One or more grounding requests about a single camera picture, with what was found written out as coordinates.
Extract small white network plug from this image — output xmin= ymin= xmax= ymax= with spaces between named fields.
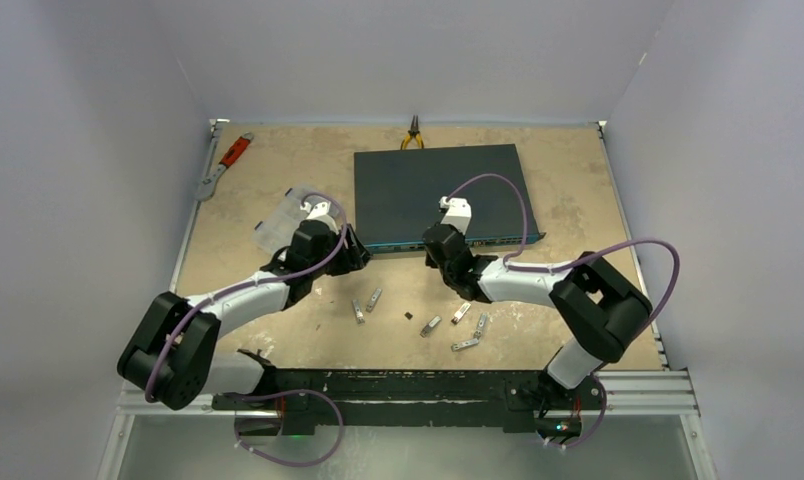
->
xmin=352 ymin=299 xmax=365 ymax=325

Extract dark grey network switch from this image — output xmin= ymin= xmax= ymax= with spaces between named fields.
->
xmin=354 ymin=144 xmax=545 ymax=254

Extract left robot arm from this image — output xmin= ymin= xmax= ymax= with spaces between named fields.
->
xmin=117 ymin=220 xmax=371 ymax=410

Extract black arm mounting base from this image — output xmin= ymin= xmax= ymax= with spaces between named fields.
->
xmin=212 ymin=368 xmax=605 ymax=438

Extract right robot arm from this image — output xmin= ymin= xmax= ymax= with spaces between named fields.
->
xmin=423 ymin=224 xmax=653 ymax=407

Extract clear plastic organizer box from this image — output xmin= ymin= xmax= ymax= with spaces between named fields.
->
xmin=252 ymin=184 xmax=345 ymax=254

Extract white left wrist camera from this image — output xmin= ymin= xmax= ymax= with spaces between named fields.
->
xmin=301 ymin=200 xmax=338 ymax=231

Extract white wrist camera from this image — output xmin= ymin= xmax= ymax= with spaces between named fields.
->
xmin=439 ymin=196 xmax=472 ymax=235
xmin=301 ymin=200 xmax=338 ymax=231

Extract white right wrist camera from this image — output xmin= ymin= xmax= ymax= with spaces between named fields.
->
xmin=439 ymin=196 xmax=472 ymax=235

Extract yellow handled pliers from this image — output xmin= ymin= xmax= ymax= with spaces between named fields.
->
xmin=400 ymin=115 xmax=425 ymax=150

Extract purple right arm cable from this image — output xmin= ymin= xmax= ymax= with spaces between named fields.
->
xmin=446 ymin=173 xmax=682 ymax=452

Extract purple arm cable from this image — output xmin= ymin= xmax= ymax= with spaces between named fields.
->
xmin=446 ymin=173 xmax=682 ymax=452
xmin=143 ymin=192 xmax=349 ymax=468

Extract red handled adjustable wrench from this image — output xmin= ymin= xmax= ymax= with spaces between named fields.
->
xmin=194 ymin=132 xmax=254 ymax=202

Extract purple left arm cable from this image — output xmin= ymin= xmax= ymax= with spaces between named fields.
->
xmin=143 ymin=192 xmax=349 ymax=468

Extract aluminium frame rail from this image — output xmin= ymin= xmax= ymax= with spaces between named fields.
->
xmin=115 ymin=371 xmax=700 ymax=416

